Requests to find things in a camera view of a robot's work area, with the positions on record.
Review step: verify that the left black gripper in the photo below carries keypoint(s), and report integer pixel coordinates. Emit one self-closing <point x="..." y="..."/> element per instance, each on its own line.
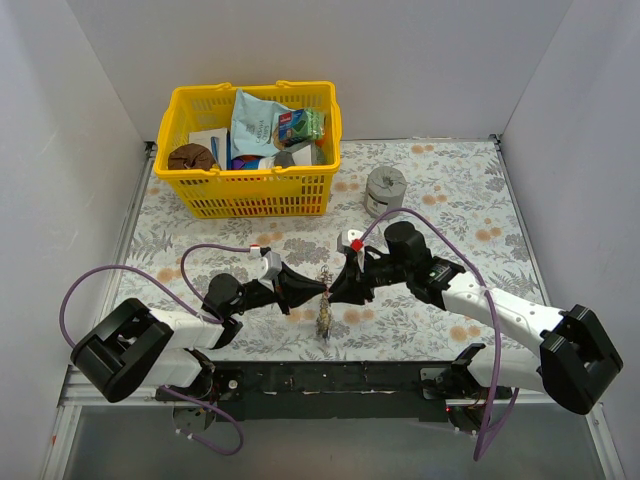
<point x="283" y="291"/>

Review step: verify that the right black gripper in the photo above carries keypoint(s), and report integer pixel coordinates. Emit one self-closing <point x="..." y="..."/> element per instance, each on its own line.
<point x="356" y="278"/>

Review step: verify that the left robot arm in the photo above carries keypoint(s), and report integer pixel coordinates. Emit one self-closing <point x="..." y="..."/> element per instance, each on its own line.
<point x="138" y="346"/>

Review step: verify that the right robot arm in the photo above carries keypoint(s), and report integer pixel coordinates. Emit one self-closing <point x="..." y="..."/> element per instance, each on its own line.
<point x="565" y="354"/>

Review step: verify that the floral table mat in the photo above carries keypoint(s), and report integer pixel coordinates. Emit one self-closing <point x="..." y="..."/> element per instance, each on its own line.
<point x="457" y="196"/>

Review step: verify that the yellow plastic shopping basket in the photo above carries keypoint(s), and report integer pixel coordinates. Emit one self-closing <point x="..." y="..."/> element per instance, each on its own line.
<point x="213" y="194"/>

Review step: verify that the brown round pouch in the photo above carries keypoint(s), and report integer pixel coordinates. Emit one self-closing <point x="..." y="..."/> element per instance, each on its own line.
<point x="191" y="156"/>

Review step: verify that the white blue box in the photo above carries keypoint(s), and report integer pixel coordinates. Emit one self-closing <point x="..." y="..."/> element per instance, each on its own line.
<point x="217" y="141"/>

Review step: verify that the blue green sponge pack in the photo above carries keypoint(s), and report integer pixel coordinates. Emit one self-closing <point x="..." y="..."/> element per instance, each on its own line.
<point x="300" y="125"/>

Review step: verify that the light blue chips bag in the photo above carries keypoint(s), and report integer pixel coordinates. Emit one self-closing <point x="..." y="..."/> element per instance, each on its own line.
<point x="254" y="126"/>

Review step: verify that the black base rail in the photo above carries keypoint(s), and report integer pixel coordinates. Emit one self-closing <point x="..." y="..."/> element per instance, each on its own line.
<point x="303" y="390"/>

